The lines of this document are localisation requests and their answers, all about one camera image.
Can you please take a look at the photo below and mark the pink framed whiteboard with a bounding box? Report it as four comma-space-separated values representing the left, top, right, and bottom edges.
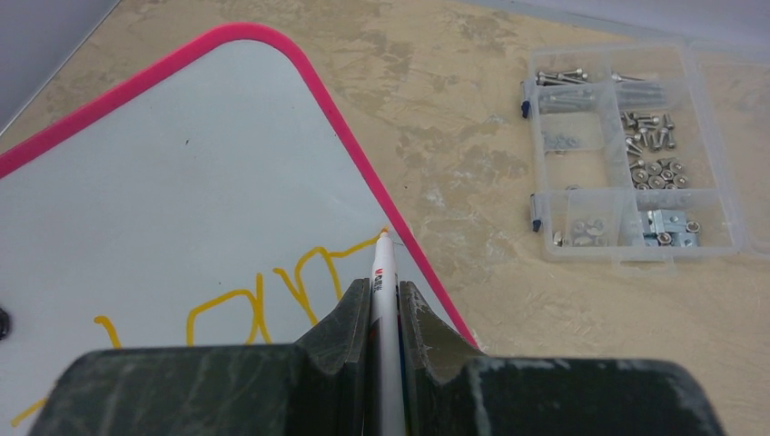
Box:
1, 23, 469, 435

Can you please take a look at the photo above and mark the clear screw organizer box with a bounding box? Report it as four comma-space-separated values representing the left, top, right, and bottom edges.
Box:
521, 40, 769, 265

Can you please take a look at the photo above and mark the white marker pen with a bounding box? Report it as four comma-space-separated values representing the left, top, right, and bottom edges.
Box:
363, 229, 409, 435

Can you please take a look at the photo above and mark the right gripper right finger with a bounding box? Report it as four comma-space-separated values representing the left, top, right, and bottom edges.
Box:
400, 282, 725, 435

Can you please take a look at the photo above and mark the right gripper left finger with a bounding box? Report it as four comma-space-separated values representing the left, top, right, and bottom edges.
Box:
31, 279, 370, 435

